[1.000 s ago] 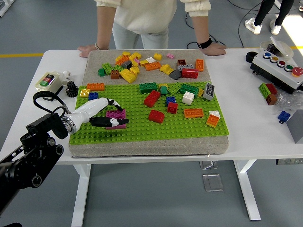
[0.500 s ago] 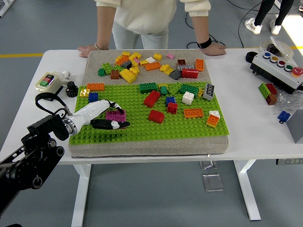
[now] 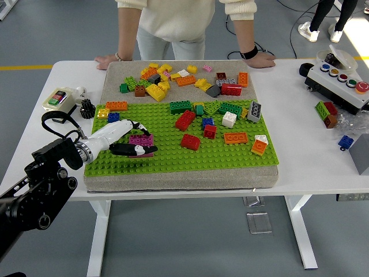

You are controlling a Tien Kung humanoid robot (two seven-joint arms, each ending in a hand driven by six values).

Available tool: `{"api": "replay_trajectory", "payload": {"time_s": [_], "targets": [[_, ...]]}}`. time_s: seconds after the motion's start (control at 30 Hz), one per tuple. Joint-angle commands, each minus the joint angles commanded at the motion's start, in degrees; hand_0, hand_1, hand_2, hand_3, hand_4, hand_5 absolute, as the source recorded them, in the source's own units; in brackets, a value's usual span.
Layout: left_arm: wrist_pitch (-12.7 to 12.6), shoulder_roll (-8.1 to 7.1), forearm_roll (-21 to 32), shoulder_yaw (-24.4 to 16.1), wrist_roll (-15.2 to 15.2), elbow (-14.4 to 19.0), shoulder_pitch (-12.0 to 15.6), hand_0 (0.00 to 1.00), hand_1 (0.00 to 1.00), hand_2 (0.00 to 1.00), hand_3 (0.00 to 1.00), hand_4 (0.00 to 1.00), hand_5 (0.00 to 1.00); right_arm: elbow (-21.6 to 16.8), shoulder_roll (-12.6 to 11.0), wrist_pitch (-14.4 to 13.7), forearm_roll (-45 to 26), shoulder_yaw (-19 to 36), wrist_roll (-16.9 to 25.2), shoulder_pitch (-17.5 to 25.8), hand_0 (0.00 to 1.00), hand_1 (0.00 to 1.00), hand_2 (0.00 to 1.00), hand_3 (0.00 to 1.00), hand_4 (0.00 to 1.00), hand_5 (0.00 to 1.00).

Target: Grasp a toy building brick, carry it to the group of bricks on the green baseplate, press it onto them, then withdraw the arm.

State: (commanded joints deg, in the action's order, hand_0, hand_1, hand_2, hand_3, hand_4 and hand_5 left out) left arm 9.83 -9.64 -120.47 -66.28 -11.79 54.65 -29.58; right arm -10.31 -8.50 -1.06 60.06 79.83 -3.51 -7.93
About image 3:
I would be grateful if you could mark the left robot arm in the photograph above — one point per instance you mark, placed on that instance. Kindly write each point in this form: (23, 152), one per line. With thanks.
(31, 202)

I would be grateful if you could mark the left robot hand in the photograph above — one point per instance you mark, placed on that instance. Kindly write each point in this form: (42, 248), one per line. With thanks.
(109, 132)

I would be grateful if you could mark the white bulb-shaped part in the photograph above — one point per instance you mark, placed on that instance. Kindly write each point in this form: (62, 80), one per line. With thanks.
(81, 93)

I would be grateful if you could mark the black tape roll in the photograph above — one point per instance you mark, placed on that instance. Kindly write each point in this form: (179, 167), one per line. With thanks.
(302, 70)

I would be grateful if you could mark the grey flat plate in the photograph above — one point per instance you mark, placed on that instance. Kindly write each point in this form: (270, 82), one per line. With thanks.
(227, 81)

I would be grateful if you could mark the table control panel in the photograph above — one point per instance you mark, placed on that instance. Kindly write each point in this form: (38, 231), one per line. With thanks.
(353, 197)

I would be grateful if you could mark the white button control box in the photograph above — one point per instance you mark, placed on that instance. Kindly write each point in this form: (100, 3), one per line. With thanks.
(331, 86)

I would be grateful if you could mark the red 2x4 brick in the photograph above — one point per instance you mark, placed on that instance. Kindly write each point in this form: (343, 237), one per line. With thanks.
(185, 119)
(231, 90)

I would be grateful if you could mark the clear round container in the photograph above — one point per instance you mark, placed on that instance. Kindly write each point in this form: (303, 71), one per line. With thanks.
(347, 59)

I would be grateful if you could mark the blue 2x2 brick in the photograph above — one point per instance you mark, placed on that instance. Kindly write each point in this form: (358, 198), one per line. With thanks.
(113, 116)
(207, 121)

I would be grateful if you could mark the black gear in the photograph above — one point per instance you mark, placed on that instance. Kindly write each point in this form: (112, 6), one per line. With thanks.
(87, 109)

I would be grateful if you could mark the cream switch box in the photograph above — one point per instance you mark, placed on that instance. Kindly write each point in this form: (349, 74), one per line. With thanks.
(59, 99)

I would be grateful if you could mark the person's right forearm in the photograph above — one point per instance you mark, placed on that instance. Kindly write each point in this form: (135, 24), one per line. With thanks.
(129, 34)

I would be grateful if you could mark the grey brick with black holes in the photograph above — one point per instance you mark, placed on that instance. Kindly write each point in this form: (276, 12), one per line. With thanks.
(255, 111)

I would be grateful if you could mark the small dark green brick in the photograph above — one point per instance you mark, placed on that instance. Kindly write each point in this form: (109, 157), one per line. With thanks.
(124, 88)

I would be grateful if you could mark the large yellow sloped brick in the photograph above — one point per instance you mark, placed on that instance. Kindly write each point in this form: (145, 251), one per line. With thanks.
(155, 91)

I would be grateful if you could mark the person's left hand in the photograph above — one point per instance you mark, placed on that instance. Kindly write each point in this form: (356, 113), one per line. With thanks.
(261, 61)

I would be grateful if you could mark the orange sloped brick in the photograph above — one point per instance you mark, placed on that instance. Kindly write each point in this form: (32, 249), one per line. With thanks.
(258, 147)

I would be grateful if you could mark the white sloped brick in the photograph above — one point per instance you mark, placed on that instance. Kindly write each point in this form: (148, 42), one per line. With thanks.
(261, 138)

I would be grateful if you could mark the lime green flat plate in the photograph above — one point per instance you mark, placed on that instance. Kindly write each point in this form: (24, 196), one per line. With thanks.
(211, 109)

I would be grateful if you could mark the white 2x2 brick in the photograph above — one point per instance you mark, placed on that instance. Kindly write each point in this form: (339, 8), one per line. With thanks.
(229, 119)

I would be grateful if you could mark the small clear plastic box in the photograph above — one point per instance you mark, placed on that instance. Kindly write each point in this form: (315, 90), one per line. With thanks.
(252, 201)

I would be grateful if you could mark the small yellow brick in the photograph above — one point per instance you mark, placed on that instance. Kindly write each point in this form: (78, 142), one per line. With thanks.
(175, 76)

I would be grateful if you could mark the dark grey sloped brick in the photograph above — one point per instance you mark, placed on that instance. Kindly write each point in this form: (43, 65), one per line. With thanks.
(214, 91)

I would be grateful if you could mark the person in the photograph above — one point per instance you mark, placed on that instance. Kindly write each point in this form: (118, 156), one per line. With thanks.
(317, 14)
(178, 20)

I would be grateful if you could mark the large clear plastic box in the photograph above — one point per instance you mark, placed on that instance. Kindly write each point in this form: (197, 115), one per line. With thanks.
(259, 223)

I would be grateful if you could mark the white shoe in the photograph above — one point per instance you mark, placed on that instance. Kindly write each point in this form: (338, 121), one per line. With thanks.
(310, 33)
(335, 36)

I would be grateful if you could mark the yellow 2x3 brick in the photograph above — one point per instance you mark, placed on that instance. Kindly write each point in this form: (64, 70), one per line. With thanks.
(165, 68)

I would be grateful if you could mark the brown 2x2 brick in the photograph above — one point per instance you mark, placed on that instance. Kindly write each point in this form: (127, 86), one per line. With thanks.
(221, 76)
(140, 91)

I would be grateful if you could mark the clear plastic bag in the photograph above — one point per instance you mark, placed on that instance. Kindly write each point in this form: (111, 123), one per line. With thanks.
(350, 124)

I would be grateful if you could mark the yellow 2x2 brick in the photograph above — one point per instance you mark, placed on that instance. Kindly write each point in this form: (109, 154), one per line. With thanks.
(244, 113)
(103, 113)
(192, 69)

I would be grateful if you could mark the person's left forearm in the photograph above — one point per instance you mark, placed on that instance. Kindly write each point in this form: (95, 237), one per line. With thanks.
(243, 34)

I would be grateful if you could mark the green baseplate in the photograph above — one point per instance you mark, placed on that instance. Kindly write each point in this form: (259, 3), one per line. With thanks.
(187, 161)

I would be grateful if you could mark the red 2x2 brick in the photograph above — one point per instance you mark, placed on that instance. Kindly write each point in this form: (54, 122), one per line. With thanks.
(210, 131)

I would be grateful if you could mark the small white brick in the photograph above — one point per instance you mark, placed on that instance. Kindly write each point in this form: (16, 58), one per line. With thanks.
(183, 73)

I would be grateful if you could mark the small pink brick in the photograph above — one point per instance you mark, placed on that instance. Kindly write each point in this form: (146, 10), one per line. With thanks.
(207, 68)
(166, 74)

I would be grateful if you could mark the small black device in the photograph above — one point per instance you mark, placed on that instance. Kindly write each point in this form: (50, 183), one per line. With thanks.
(331, 59)

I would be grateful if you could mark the person's right hand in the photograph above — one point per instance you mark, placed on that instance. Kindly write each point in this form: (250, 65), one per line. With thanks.
(103, 61)

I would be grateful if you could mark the black smartwatch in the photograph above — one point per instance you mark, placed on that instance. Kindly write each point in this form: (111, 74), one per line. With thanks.
(248, 53)

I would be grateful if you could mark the lime green 2x4 brick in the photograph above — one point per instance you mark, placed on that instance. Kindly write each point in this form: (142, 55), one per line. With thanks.
(132, 83)

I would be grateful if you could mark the red sloped brick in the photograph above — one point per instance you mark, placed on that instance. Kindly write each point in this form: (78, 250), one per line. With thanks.
(190, 142)

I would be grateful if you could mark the white table leg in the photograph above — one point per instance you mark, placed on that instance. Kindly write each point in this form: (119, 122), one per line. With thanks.
(299, 231)
(99, 236)

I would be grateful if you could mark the grey-brown mat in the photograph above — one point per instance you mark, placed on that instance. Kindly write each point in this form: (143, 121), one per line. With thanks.
(178, 181)

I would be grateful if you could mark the grey box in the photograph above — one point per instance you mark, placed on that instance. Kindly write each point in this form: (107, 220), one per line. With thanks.
(361, 155)

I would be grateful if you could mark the dark green 2x4 brick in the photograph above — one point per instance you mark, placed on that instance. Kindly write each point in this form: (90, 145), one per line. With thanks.
(180, 107)
(230, 109)

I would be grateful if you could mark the white furniture frame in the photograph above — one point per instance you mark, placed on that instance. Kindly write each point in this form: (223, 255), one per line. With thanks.
(6, 8)

